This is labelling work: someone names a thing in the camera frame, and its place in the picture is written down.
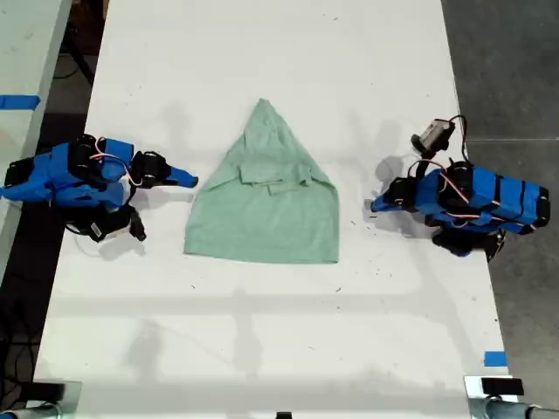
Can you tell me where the pale green T-shirt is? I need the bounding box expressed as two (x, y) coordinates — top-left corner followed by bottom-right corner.
(183, 98), (342, 265)

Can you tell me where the black camera cable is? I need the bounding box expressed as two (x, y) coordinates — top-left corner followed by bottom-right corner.
(448, 114), (470, 166)

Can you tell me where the black camera box with label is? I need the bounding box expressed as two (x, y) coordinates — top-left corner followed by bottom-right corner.
(65, 203), (148, 244)

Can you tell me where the long blue tape strip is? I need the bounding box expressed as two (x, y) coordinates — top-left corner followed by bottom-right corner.
(0, 94), (42, 111)

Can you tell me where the grey and black camera box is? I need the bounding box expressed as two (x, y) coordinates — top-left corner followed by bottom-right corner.
(411, 118), (456, 155)

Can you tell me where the grey metal pipe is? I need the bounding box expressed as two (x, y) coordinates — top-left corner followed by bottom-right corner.
(469, 396), (559, 419)
(0, 402), (63, 419)

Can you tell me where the white side table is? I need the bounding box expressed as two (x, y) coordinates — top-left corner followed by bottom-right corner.
(0, 0), (73, 274)

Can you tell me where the white mounting plate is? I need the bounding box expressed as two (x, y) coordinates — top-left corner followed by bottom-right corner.
(463, 374), (532, 401)

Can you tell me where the small black box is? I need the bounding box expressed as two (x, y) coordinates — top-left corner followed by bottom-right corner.
(31, 381), (67, 401)
(480, 377), (525, 397)

